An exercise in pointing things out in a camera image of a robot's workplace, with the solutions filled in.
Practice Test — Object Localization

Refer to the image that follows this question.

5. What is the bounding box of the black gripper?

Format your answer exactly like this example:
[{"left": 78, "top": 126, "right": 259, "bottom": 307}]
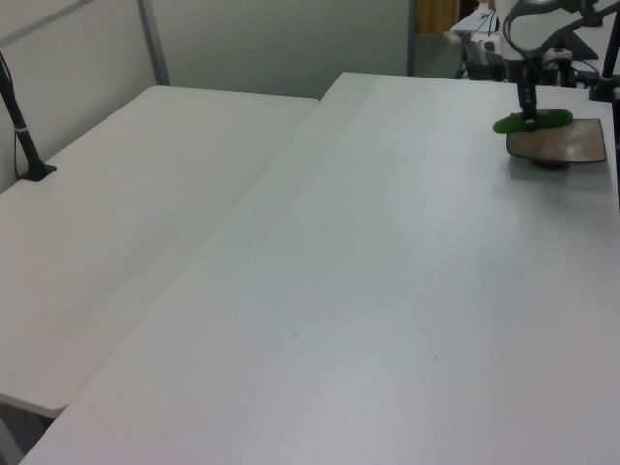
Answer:
[{"left": 515, "top": 79, "right": 539, "bottom": 134}]

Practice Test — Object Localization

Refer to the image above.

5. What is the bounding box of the green cucumber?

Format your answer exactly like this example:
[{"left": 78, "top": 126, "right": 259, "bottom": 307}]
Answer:
[{"left": 492, "top": 107, "right": 574, "bottom": 136}]

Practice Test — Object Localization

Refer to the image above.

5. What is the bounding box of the brown square ceramic plate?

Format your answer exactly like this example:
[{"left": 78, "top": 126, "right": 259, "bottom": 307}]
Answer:
[{"left": 504, "top": 117, "right": 608, "bottom": 171}]

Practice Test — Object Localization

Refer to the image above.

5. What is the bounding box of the cluttered background desk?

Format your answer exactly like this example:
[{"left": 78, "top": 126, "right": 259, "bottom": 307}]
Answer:
[{"left": 449, "top": 0, "right": 506, "bottom": 82}]

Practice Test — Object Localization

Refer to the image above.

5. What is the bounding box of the yellow wooden panel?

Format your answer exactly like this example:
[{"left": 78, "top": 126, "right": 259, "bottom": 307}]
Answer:
[{"left": 416, "top": 0, "right": 460, "bottom": 35}]

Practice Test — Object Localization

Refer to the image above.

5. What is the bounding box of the plain black camera stand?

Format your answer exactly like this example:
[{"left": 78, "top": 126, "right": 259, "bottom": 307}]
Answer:
[{"left": 587, "top": 26, "right": 620, "bottom": 104}]

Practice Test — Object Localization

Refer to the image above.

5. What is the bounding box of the grey partition frame post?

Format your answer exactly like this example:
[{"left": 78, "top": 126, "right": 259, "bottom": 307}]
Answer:
[
  {"left": 137, "top": 0, "right": 171, "bottom": 89},
  {"left": 403, "top": 0, "right": 418, "bottom": 78}
]

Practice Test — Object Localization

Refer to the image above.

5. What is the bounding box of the black camera stand with white tie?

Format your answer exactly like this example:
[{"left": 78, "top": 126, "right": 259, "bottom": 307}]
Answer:
[{"left": 0, "top": 49, "right": 58, "bottom": 183}]

